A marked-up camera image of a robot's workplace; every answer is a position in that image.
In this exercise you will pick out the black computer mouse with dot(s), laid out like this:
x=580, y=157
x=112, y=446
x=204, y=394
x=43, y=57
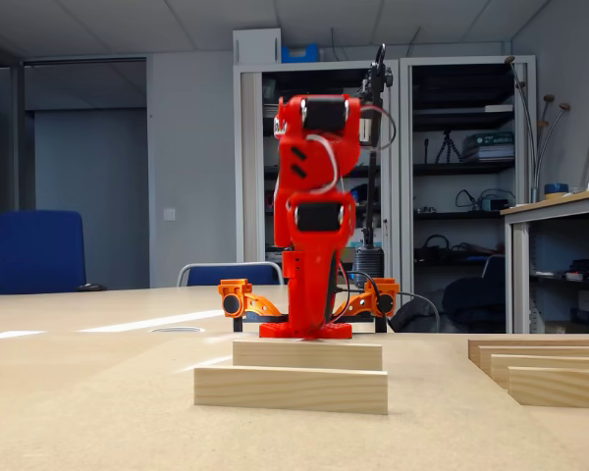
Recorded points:
x=91, y=287

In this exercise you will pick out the large blue chair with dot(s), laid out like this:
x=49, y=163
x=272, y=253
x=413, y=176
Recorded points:
x=29, y=255

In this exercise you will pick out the black office chair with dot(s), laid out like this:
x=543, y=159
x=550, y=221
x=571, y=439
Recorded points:
x=414, y=316
x=471, y=299

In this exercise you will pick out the black camera stand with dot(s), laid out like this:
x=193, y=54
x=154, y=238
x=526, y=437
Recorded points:
x=370, y=265

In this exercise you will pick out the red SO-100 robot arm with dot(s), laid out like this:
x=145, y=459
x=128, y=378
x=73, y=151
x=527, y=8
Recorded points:
x=346, y=147

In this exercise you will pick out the white box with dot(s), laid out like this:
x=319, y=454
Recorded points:
x=255, y=46

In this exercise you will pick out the grey metal shelf cabinet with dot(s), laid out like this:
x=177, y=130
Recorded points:
x=406, y=221
x=250, y=147

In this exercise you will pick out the blue chair with metal frame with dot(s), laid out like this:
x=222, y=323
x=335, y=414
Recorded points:
x=216, y=276

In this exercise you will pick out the white electronic device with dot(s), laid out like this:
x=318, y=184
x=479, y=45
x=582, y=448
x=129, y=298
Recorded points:
x=274, y=255

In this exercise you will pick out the brown fibreboard work board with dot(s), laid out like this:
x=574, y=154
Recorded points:
x=294, y=441

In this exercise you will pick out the blue plastic box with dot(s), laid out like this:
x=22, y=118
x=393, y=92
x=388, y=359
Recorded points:
x=299, y=54

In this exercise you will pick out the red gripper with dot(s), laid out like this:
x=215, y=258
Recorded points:
x=317, y=217

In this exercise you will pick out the grey side desk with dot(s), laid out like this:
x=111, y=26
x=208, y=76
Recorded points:
x=520, y=270

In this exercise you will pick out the stack of books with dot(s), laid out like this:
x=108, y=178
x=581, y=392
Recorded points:
x=488, y=152

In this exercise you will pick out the wooden stick placed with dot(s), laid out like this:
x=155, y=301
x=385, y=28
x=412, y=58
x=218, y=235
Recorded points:
x=275, y=354
x=275, y=392
x=550, y=361
x=559, y=387
x=545, y=350
x=535, y=342

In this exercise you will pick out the small black tripod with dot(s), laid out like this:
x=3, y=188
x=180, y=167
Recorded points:
x=449, y=142

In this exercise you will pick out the orange table clamp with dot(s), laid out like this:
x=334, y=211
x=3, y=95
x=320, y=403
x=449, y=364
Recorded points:
x=238, y=285
x=388, y=284

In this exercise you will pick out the stack of papers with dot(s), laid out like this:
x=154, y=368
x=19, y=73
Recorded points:
x=270, y=111

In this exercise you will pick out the metal coat stand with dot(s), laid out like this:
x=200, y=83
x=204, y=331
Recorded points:
x=534, y=191

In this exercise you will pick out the white light switch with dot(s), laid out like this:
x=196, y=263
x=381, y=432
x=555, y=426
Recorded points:
x=169, y=214

